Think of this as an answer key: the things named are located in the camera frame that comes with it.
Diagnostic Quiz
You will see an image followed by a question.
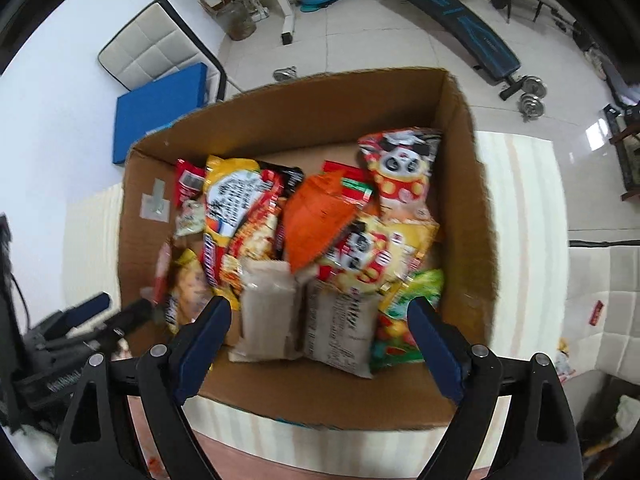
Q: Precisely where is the yellow egg biscuit bag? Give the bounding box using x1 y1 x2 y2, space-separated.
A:
164 248 214 335

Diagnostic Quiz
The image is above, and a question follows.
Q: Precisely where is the orange chip bag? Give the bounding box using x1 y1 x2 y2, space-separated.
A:
282 172 358 273

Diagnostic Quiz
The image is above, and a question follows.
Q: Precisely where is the cardboard box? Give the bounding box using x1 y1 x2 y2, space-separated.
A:
118 68 498 430

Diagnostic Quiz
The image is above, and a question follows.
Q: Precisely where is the pale green snack packet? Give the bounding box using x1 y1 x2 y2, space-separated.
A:
174 200 206 238

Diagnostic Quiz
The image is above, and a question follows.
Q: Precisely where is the small red sachet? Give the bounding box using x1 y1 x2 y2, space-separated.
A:
589 300 604 326

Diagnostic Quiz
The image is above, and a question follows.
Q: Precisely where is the white cracker packet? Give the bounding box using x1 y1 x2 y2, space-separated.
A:
229 259 300 363

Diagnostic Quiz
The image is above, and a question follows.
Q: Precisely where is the green fruit candy bag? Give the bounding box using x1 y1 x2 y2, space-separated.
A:
370 269 445 372

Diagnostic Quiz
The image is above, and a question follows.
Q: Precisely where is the Korean cheese ramen bag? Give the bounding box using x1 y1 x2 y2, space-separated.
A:
203 155 305 296

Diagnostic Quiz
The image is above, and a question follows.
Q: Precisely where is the blue foam mat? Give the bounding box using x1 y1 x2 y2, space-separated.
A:
112 63 208 165

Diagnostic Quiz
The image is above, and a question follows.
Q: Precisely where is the grey printed snack bag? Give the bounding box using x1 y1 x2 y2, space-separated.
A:
304 280 380 379

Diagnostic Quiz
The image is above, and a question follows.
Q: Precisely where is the yellow panda snack bag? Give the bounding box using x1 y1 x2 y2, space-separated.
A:
317 212 439 295

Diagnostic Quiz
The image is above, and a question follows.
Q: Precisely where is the striped cat table mat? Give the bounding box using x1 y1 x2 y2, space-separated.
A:
63 131 569 479

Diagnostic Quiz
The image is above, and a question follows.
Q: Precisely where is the red white snack packet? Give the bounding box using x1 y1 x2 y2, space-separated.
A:
321 160 374 210

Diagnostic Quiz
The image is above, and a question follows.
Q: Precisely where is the white padded chair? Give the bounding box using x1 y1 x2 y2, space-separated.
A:
98 0 230 103

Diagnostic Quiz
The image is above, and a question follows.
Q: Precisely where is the orange panda snack packet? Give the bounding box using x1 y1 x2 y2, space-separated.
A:
358 128 442 222

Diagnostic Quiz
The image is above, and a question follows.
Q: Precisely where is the dumbbell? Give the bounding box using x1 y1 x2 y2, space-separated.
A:
518 76 548 122

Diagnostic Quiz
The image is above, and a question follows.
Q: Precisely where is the black weight bench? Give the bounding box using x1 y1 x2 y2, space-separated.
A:
407 0 523 101

